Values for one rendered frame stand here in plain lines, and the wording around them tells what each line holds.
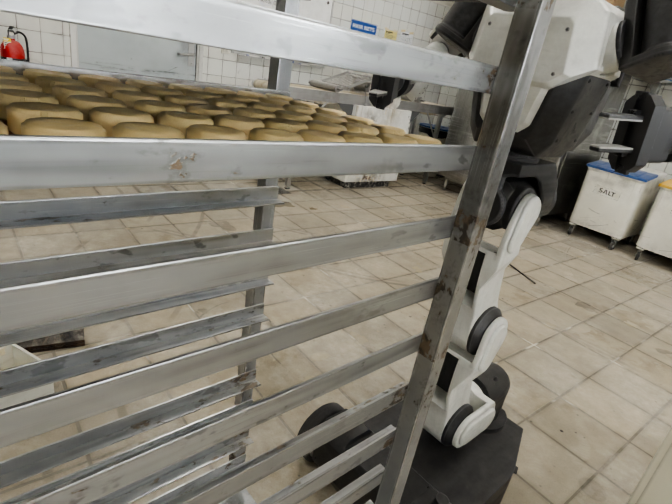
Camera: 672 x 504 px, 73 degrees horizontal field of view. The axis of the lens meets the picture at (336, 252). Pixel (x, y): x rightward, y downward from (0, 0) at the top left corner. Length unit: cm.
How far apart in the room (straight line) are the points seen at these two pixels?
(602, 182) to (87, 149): 492
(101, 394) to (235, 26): 28
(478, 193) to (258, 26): 34
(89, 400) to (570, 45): 93
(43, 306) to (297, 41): 25
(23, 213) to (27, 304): 43
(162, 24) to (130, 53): 434
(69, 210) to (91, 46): 385
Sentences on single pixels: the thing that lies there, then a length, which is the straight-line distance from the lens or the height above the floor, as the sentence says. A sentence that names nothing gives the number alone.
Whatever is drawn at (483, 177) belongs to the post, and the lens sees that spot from 58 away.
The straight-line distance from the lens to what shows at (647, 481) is 159.
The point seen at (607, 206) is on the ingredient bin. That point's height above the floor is 39.
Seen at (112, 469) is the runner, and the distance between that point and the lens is 46.
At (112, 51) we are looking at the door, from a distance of 462.
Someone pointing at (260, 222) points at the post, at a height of 90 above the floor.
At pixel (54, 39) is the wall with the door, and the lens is 450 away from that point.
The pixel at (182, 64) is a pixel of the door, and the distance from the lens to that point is 480.
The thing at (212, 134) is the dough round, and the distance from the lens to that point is 39.
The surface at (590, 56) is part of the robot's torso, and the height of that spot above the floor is 131.
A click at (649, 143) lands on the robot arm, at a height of 119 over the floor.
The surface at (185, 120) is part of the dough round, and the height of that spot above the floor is 115.
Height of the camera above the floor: 122
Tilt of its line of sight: 22 degrees down
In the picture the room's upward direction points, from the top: 10 degrees clockwise
